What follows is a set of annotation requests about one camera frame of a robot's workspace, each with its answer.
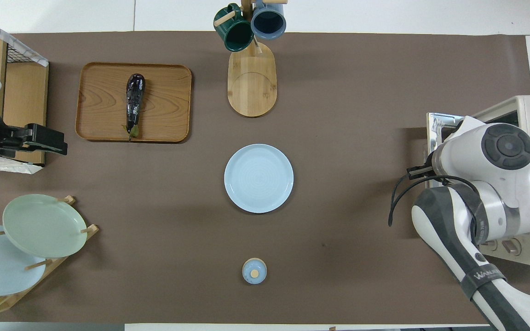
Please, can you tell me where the glass oven door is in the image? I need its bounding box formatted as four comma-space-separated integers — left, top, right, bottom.
426, 112, 467, 190

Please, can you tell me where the pale green plate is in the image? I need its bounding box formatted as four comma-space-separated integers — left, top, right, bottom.
2, 194, 88, 258

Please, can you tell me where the rectangular wooden tray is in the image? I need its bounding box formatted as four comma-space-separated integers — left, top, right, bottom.
75, 62, 193, 143

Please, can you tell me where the black wire mesh panel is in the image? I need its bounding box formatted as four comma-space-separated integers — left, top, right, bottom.
0, 20, 47, 65

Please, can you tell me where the wooden plate rack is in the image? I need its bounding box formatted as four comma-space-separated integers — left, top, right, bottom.
0, 195, 99, 316

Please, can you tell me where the blue mug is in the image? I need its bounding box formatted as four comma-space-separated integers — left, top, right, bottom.
250, 0, 287, 40

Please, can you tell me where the brown table mat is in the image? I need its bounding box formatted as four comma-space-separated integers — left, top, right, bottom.
0, 31, 530, 325

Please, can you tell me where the small blue lid wooden knob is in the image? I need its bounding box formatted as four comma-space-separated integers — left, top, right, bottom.
242, 258, 268, 285

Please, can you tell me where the wooden mug tree stand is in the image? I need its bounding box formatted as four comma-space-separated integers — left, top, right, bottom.
213, 0, 288, 118

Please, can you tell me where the dark purple eggplant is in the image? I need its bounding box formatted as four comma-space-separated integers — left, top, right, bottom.
124, 73, 146, 141

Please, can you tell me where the dark green mug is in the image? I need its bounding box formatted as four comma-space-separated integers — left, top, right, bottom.
213, 3, 255, 52

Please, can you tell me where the wooden two-tier shelf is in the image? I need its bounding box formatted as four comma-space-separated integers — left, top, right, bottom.
0, 11, 50, 175

